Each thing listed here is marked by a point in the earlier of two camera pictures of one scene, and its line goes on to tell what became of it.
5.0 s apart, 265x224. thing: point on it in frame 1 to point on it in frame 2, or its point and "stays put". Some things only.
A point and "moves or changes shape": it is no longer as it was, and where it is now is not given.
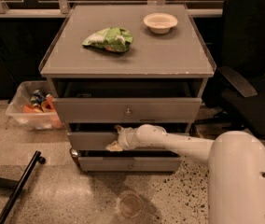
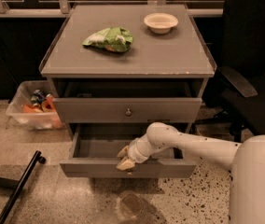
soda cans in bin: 37,97 stays put
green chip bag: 114,39 stays put
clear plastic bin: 34,105 stays put
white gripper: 123,138 to 133,153
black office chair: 245,96 stays put
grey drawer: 90,141 moves or changes shape
